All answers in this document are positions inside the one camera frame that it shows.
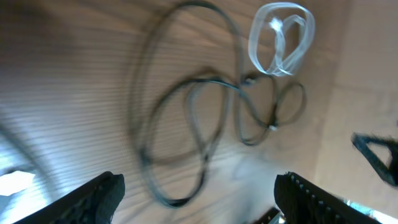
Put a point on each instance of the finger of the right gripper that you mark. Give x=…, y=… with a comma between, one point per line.
x=388, y=173

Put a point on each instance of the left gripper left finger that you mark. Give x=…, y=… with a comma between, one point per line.
x=95, y=202

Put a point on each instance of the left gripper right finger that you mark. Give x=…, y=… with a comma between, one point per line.
x=303, y=202

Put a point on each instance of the cardboard box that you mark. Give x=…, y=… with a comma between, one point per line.
x=363, y=100

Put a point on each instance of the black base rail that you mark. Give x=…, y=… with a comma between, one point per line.
x=272, y=216

